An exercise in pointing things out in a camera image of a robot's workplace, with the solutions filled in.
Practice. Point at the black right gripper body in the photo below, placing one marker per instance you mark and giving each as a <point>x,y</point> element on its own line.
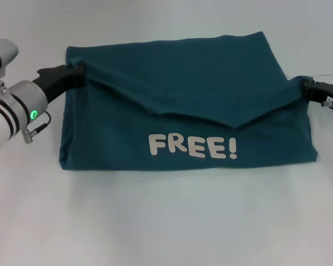
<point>330,94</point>

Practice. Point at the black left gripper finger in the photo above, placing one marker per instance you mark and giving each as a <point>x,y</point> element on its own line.
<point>79,69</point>
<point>78,80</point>

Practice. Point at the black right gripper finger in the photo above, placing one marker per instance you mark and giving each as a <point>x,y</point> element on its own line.
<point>308,88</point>

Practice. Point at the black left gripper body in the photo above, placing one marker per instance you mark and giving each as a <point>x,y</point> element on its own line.
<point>54,80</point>

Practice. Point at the blue teal shirt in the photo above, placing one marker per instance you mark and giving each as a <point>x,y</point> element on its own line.
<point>183,83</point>

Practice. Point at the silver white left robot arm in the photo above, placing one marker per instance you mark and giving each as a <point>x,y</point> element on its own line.
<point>27,97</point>

